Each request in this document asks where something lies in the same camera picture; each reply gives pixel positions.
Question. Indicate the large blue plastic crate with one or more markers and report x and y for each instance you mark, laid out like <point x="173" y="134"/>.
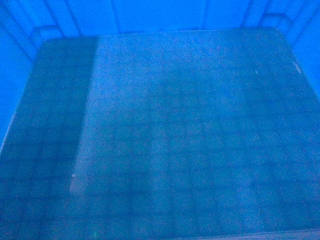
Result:
<point x="159" y="119"/>

